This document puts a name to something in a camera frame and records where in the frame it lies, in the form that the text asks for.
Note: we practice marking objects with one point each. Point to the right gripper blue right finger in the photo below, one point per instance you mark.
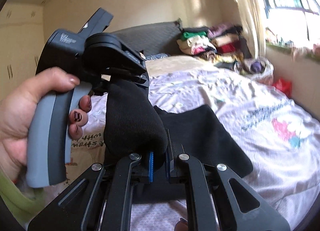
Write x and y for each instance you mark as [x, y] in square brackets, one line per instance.
[217, 198]

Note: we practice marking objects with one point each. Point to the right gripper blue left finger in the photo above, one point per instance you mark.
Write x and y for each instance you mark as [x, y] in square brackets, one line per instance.
[99, 199]

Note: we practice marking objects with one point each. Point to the black t-shirt with orange print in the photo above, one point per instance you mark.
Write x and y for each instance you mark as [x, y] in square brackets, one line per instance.
[133, 125]

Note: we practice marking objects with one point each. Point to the pile of folded clothes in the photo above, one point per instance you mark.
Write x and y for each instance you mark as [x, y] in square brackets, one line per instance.
[223, 45]

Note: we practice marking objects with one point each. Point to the floral fabric bag with clothes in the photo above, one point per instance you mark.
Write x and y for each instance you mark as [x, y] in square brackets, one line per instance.
[259, 70]

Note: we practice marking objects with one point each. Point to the clothes on window sill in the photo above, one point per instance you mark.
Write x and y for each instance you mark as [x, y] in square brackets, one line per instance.
[297, 51]

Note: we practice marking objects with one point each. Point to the right hand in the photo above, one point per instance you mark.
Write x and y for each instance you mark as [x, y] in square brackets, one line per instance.
[182, 225]

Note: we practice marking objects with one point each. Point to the left hand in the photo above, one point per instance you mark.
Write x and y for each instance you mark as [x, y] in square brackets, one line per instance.
[17, 111]

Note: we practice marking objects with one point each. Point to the grey quilted headboard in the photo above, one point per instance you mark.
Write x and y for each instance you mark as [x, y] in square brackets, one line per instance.
[153, 39]

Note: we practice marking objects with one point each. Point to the beige bed sheet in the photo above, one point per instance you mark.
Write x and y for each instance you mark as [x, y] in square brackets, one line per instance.
[174, 64]

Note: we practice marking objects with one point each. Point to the cream wardrobe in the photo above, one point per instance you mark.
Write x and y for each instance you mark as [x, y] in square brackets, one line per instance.
[22, 41]

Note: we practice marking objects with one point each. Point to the lilac strawberry print duvet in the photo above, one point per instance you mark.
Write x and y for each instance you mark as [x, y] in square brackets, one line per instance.
[278, 136]

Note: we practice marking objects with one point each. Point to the red plastic bag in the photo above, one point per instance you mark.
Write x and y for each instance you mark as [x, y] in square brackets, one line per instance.
[284, 86]

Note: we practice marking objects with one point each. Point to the cream curtain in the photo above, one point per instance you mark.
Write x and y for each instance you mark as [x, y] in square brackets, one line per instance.
[253, 20]

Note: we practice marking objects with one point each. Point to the window with dark frame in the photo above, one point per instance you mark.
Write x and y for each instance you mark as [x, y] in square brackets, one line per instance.
[292, 22]

